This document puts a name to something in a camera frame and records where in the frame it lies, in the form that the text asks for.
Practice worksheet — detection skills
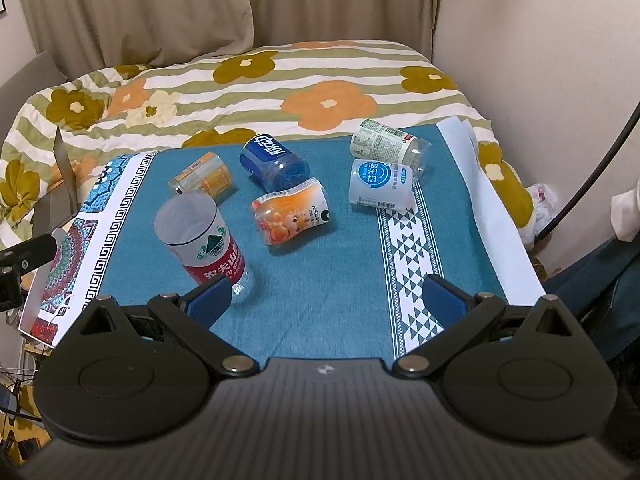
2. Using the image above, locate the green white label bottle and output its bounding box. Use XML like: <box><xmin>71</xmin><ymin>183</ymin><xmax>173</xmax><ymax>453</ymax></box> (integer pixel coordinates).
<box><xmin>350</xmin><ymin>119</ymin><xmax>432</xmax><ymax>181</ymax></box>

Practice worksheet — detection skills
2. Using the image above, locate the blue plastic cup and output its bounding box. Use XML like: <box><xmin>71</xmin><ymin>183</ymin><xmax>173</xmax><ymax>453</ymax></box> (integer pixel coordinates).
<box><xmin>240</xmin><ymin>133</ymin><xmax>310</xmax><ymax>193</ymax></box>

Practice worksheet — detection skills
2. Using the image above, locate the white plastic bag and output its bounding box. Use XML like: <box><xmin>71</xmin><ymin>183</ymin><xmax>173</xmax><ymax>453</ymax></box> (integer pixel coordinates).
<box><xmin>520</xmin><ymin>182</ymin><xmax>562</xmax><ymax>249</ymax></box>

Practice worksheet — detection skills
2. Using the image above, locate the dark cloth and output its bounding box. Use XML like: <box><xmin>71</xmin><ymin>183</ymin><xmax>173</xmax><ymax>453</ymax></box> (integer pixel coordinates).
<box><xmin>542</xmin><ymin>237</ymin><xmax>640</xmax><ymax>361</ymax></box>

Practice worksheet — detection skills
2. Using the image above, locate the black cable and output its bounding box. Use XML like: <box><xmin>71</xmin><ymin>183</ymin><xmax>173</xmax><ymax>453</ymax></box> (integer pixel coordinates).
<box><xmin>537</xmin><ymin>102</ymin><xmax>640</xmax><ymax>241</ymax></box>

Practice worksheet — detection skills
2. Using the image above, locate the teal patterned tablecloth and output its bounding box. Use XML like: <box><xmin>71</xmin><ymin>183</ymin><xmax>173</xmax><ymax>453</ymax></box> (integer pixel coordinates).
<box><xmin>19</xmin><ymin>116</ymin><xmax>547</xmax><ymax>362</ymax></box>

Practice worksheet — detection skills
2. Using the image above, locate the white cloth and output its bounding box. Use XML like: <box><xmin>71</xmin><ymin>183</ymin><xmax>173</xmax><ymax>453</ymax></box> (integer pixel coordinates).
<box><xmin>611</xmin><ymin>192</ymin><xmax>640</xmax><ymax>244</ymax></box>

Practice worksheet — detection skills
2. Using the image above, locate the clear cup with orange label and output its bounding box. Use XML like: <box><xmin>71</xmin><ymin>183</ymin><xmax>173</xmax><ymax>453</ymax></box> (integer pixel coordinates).
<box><xmin>167</xmin><ymin>151</ymin><xmax>232</xmax><ymax>196</ymax></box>

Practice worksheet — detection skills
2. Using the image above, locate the beige curtain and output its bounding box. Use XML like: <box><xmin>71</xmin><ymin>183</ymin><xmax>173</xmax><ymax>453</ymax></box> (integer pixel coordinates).
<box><xmin>15</xmin><ymin>0</ymin><xmax>442</xmax><ymax>82</ymax></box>

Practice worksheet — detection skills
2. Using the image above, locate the white cup with blue label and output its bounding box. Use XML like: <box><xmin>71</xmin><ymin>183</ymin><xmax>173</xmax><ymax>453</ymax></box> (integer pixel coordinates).
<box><xmin>348</xmin><ymin>158</ymin><xmax>419</xmax><ymax>211</ymax></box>

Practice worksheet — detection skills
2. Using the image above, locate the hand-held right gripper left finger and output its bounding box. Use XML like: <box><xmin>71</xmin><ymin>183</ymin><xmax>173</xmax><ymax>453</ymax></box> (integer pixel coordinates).
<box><xmin>79</xmin><ymin>279</ymin><xmax>256</xmax><ymax>377</ymax></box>

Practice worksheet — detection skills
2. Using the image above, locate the orange cartoon print cup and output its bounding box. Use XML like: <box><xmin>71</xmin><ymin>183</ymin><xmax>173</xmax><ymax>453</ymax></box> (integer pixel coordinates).
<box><xmin>251</xmin><ymin>177</ymin><xmax>331</xmax><ymax>247</ymax></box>

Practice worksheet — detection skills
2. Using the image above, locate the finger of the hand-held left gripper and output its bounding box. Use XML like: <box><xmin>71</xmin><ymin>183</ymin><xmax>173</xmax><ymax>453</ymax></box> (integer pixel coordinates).
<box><xmin>0</xmin><ymin>234</ymin><xmax>60</xmax><ymax>313</ymax></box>

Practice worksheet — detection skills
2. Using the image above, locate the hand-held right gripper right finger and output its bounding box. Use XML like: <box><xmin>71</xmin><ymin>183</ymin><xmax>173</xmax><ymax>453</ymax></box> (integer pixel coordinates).
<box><xmin>392</xmin><ymin>274</ymin><xmax>575</xmax><ymax>378</ymax></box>

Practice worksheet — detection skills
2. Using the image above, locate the grey headboard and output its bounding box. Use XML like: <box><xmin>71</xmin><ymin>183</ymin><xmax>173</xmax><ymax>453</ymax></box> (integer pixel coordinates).
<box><xmin>0</xmin><ymin>50</ymin><xmax>69</xmax><ymax>137</ymax></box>

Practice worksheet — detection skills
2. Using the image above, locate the clear cup with red label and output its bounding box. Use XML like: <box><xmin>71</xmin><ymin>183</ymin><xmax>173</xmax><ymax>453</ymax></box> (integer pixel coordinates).
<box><xmin>153</xmin><ymin>191</ymin><xmax>257</xmax><ymax>307</ymax></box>

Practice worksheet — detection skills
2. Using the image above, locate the grey flat panel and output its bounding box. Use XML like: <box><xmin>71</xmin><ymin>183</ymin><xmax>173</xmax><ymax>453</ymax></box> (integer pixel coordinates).
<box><xmin>30</xmin><ymin>126</ymin><xmax>81</xmax><ymax>233</ymax></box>

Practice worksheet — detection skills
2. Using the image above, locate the floral striped blanket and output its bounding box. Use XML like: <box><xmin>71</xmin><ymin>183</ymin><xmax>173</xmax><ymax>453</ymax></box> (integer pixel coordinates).
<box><xmin>0</xmin><ymin>40</ymin><xmax>536</xmax><ymax>252</ymax></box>

